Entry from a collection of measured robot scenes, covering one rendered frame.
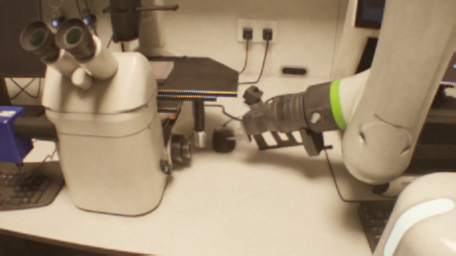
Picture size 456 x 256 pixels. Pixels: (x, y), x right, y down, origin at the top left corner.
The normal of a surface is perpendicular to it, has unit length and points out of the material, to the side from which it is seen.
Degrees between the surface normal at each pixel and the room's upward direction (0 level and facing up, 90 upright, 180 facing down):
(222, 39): 90
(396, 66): 101
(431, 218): 20
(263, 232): 0
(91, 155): 91
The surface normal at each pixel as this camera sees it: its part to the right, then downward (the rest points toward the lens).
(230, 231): 0.02, -0.89
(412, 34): -0.64, 0.55
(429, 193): -0.23, -0.92
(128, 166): 0.33, 0.45
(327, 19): -0.06, 0.46
